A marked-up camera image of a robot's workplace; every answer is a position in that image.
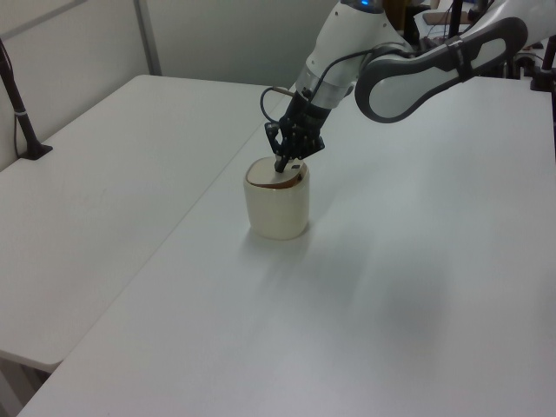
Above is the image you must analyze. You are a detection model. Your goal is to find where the black pole with base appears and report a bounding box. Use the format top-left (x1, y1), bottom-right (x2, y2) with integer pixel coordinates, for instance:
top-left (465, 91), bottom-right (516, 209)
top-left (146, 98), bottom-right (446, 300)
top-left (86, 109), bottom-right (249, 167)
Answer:
top-left (0, 36), bottom-right (55, 162)

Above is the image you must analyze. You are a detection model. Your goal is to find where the black strap on arm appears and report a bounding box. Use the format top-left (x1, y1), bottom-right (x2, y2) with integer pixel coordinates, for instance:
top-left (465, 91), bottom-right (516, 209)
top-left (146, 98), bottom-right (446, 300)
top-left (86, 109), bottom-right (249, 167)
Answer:
top-left (446, 37), bottom-right (473, 83)

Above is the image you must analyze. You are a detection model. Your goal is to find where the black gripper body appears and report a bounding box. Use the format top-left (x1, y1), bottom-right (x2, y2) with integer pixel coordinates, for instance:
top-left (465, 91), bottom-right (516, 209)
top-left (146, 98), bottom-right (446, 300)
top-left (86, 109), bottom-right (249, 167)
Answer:
top-left (263, 90), bottom-right (332, 161)

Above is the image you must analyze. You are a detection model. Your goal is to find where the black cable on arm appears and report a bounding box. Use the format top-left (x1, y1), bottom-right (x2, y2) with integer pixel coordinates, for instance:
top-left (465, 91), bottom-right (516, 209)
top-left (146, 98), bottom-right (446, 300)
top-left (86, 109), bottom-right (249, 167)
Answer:
top-left (260, 46), bottom-right (380, 123)

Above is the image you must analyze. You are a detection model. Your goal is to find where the black stand with clamp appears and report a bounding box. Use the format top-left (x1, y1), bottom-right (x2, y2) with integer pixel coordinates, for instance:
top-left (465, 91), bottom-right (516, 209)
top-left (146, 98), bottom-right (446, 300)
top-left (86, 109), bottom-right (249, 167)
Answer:
top-left (529, 34), bottom-right (556, 93)

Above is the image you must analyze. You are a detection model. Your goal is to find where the cream trash bin lid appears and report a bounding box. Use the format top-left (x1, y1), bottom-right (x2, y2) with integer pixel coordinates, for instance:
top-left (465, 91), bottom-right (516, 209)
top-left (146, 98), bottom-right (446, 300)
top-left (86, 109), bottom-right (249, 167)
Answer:
top-left (246, 158), bottom-right (306, 190)

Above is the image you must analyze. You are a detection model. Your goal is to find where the cream ceramic cup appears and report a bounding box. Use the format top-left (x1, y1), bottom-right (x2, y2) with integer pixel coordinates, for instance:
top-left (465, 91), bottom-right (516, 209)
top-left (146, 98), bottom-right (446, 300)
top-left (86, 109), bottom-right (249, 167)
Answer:
top-left (242, 158), bottom-right (313, 241)

